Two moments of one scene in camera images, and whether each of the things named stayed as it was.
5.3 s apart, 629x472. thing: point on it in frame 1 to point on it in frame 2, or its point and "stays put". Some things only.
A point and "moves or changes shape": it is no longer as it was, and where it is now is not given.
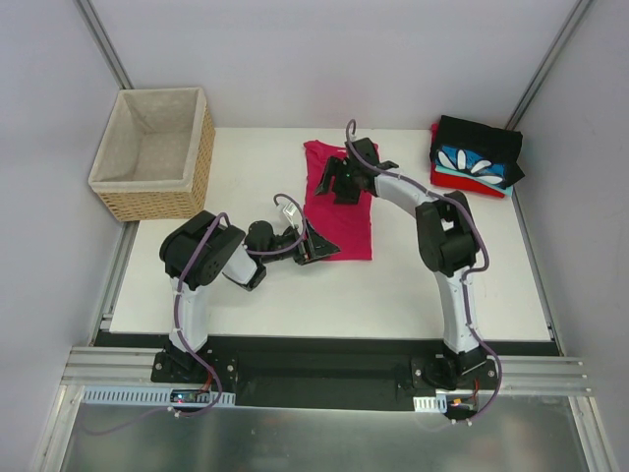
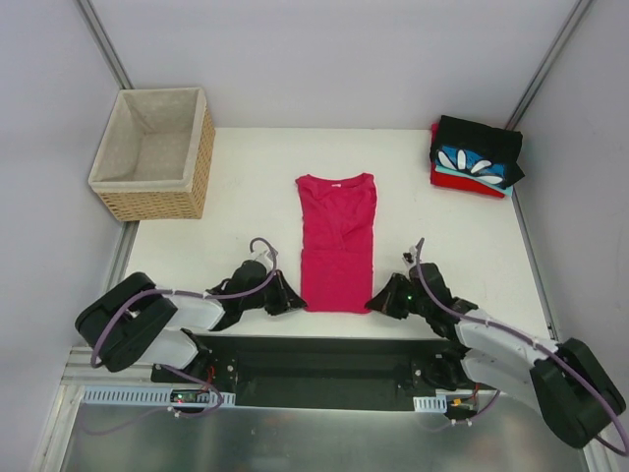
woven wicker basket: (155, 157) stays put
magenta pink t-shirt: (346, 225) moves or changes shape
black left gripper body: (305, 247) to (277, 293)
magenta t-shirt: (434, 132) stays put
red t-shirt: (462, 183) stays put
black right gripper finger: (333, 168) to (395, 299)
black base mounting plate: (389, 373) stays put
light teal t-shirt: (459, 171) stays put
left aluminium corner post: (103, 44) stays put
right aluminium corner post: (549, 64) stays put
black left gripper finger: (315, 245) to (286, 296)
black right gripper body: (341, 178) to (396, 296)
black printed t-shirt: (488, 150) stays put
